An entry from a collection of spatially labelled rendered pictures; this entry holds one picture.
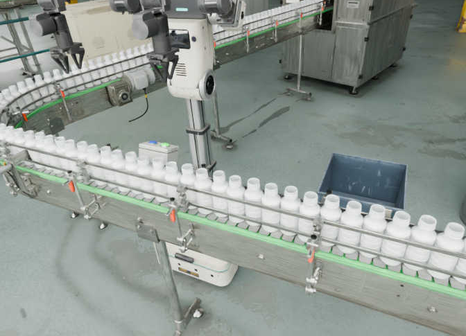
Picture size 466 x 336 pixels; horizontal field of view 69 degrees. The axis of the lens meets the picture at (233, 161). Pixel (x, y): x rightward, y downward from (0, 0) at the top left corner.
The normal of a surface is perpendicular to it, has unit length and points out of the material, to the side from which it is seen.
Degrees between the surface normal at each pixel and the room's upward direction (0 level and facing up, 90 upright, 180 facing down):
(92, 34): 90
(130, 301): 0
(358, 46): 90
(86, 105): 90
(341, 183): 90
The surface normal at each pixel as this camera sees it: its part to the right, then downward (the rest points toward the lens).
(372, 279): -0.41, 0.52
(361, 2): -0.67, 0.44
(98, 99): 0.74, 0.33
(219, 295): -0.06, -0.84
